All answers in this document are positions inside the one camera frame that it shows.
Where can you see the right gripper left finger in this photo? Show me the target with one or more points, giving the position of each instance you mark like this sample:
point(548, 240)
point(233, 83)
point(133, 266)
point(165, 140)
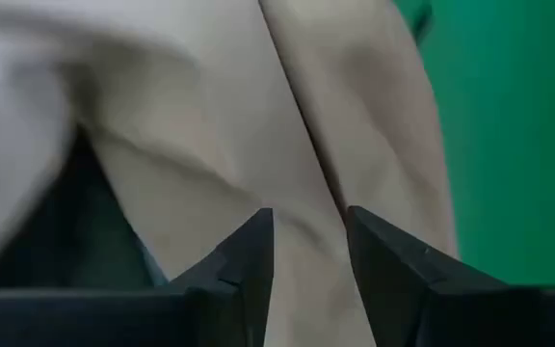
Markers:
point(239, 289)

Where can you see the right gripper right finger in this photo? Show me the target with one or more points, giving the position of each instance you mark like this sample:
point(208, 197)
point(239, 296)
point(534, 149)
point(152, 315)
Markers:
point(393, 289)

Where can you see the khaki garment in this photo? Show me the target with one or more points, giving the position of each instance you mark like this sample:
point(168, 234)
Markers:
point(234, 120)

